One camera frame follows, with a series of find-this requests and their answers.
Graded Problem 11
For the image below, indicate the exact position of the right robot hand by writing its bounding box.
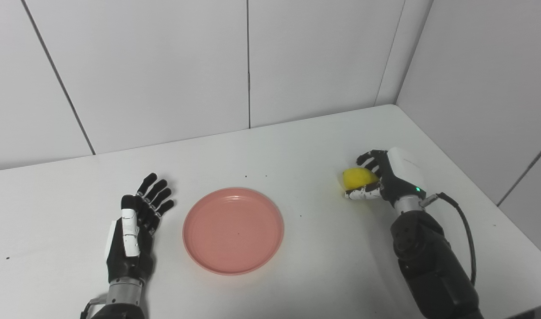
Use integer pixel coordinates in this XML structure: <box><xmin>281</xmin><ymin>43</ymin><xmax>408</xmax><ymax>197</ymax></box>
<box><xmin>344</xmin><ymin>148</ymin><xmax>427</xmax><ymax>207</ymax></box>

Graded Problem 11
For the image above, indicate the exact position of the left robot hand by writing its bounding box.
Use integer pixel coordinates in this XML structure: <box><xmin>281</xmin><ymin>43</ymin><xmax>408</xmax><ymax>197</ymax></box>
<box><xmin>104</xmin><ymin>172</ymin><xmax>175</xmax><ymax>285</ymax></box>

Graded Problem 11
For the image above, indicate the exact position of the yellow lemon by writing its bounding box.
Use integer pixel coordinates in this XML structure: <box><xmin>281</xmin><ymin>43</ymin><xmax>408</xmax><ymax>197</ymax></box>
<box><xmin>343</xmin><ymin>167</ymin><xmax>380</xmax><ymax>191</ymax></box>

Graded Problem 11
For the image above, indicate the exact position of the pink plate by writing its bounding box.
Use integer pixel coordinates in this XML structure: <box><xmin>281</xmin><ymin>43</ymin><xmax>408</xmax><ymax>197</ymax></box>
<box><xmin>182</xmin><ymin>187</ymin><xmax>285</xmax><ymax>276</ymax></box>

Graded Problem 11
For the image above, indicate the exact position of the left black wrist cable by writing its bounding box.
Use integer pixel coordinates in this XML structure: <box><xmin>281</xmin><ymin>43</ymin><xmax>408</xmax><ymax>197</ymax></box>
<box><xmin>79</xmin><ymin>299</ymin><xmax>108</xmax><ymax>319</ymax></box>

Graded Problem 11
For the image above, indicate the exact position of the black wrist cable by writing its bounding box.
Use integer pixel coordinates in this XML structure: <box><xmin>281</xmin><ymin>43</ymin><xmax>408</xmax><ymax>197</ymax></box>
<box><xmin>79</xmin><ymin>299</ymin><xmax>108</xmax><ymax>319</ymax></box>
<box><xmin>420</xmin><ymin>192</ymin><xmax>477</xmax><ymax>287</ymax></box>

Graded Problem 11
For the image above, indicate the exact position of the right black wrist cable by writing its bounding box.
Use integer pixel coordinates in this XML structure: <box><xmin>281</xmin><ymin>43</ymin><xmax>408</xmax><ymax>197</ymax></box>
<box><xmin>420</xmin><ymin>192</ymin><xmax>477</xmax><ymax>287</ymax></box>

